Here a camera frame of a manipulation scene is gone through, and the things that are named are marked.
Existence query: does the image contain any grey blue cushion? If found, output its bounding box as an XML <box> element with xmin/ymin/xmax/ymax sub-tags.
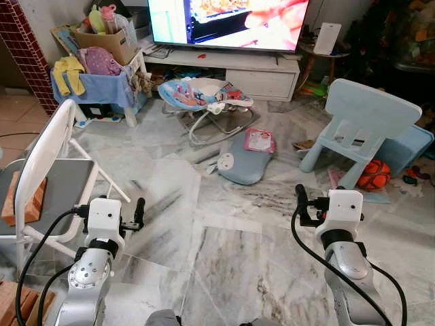
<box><xmin>216</xmin><ymin>132</ymin><xmax>276</xmax><ymax>185</ymax></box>

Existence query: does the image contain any pink booklet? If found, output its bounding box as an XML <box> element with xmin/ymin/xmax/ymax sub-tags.
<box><xmin>243</xmin><ymin>128</ymin><xmax>276</xmax><ymax>154</ymax></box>

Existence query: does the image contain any orange ball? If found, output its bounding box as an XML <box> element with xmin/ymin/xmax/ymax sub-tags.
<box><xmin>357</xmin><ymin>160</ymin><xmax>392</xmax><ymax>192</ymax></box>

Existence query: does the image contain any grey robot left leg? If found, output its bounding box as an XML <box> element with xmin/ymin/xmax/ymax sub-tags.
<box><xmin>145</xmin><ymin>309</ymin><xmax>183</xmax><ymax>326</ymax></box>

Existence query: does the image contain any white folding chair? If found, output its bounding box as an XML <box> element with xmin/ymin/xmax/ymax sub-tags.
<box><xmin>14</xmin><ymin>98</ymin><xmax>130</xmax><ymax>272</ymax></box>

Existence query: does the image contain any light blue plastic child chair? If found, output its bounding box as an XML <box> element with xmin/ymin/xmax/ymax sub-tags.
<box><xmin>299</xmin><ymin>78</ymin><xmax>422</xmax><ymax>191</ymax></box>

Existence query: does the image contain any white television cabinet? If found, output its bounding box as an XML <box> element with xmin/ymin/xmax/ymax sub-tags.
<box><xmin>143</xmin><ymin>46</ymin><xmax>302</xmax><ymax>103</ymax></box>

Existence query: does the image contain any blue cloth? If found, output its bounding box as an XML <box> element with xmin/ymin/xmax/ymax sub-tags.
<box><xmin>51</xmin><ymin>65</ymin><xmax>147</xmax><ymax>113</ymax></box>

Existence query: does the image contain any blue baby bouncer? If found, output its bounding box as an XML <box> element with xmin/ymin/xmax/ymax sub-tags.
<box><xmin>158</xmin><ymin>77</ymin><xmax>260</xmax><ymax>147</ymax></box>

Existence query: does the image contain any orange brick stack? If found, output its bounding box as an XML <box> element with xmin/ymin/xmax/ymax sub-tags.
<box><xmin>0</xmin><ymin>280</ymin><xmax>58</xmax><ymax>326</ymax></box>

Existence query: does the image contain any yellow garment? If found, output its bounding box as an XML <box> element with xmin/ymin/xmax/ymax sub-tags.
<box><xmin>54</xmin><ymin>56</ymin><xmax>87</xmax><ymax>96</ymax></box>

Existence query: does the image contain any white upright box device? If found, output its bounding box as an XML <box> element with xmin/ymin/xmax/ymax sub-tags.
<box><xmin>314</xmin><ymin>22</ymin><xmax>342</xmax><ymax>56</ymax></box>

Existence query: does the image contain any brown cardboard box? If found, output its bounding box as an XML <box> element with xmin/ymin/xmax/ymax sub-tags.
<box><xmin>71</xmin><ymin>24</ymin><xmax>140</xmax><ymax>67</ymax></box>

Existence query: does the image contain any flat screen television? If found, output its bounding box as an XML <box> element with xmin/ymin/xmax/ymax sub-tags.
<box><xmin>146</xmin><ymin>0</ymin><xmax>310</xmax><ymax>52</ymax></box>

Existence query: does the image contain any pink lid drink bottle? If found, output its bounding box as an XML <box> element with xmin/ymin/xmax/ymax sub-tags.
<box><xmin>99</xmin><ymin>3</ymin><xmax>131</xmax><ymax>33</ymax></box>

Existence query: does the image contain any yellow green bottle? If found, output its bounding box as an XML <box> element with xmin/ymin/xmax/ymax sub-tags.
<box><xmin>87</xmin><ymin>7</ymin><xmax>106</xmax><ymax>35</ymax></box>

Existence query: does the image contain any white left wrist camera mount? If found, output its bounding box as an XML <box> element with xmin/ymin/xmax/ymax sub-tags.
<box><xmin>87</xmin><ymin>198</ymin><xmax>124</xmax><ymax>247</ymax></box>

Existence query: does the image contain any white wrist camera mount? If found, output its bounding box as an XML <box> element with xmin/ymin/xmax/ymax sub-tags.
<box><xmin>315</xmin><ymin>189</ymin><xmax>364</xmax><ymax>240</ymax></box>
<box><xmin>87</xmin><ymin>198</ymin><xmax>124</xmax><ymax>247</ymax></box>

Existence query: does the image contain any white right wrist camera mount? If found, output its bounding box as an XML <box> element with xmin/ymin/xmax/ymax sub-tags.
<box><xmin>315</xmin><ymin>189</ymin><xmax>364</xmax><ymax>240</ymax></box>

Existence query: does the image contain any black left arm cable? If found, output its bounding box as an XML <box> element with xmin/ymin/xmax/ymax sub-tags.
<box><xmin>15</xmin><ymin>206</ymin><xmax>92</xmax><ymax>326</ymax></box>

